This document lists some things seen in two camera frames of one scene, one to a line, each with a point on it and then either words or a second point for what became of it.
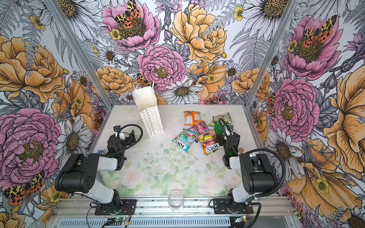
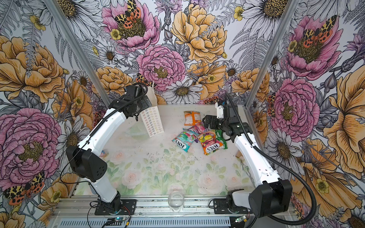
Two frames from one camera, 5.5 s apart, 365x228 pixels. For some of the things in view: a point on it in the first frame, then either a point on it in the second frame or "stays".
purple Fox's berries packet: (200, 128) stays
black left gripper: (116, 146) → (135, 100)
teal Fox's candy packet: (183, 140) stays
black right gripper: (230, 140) → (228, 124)
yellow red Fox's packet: (207, 139) stays
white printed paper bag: (149, 109) stays
